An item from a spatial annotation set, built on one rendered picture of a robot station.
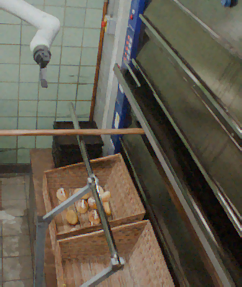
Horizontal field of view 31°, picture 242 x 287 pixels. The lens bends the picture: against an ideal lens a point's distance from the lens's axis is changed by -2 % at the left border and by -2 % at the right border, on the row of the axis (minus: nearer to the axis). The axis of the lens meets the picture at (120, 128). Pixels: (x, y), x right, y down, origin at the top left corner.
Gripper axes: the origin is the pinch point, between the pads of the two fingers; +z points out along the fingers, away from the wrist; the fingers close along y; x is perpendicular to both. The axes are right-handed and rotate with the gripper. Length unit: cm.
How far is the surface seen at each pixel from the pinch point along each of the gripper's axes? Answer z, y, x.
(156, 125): 35, 8, -47
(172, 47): 20, -24, -53
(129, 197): 11, 71, -50
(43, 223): 44, 55, 2
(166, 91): 21, -2, -54
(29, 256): -22, 149, 2
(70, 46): -118, 31, -31
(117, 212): 6, 85, -46
